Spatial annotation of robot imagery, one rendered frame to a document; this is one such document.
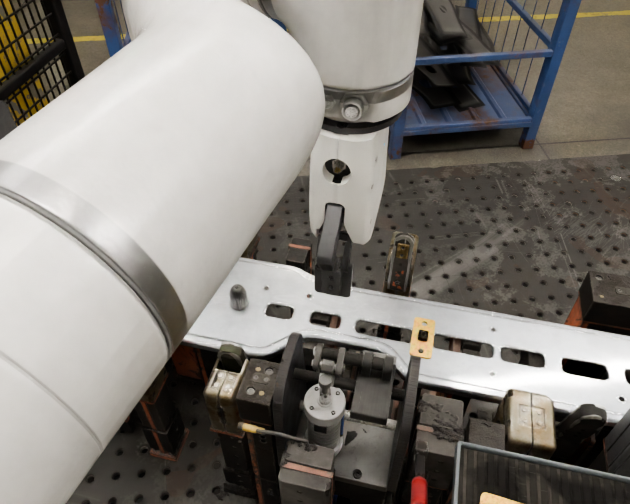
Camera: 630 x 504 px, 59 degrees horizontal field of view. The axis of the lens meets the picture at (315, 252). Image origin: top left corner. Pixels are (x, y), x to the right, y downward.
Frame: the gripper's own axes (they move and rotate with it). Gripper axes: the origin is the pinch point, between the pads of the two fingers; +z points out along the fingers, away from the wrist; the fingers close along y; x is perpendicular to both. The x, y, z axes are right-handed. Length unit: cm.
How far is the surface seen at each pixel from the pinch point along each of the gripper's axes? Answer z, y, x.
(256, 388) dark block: 32.8, 2.1, 11.7
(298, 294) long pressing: 45, 30, 13
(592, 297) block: 42, 39, -40
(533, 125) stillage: 129, 239, -59
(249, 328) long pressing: 45, 20, 20
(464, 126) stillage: 127, 226, -23
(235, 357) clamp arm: 34.9, 7.5, 16.9
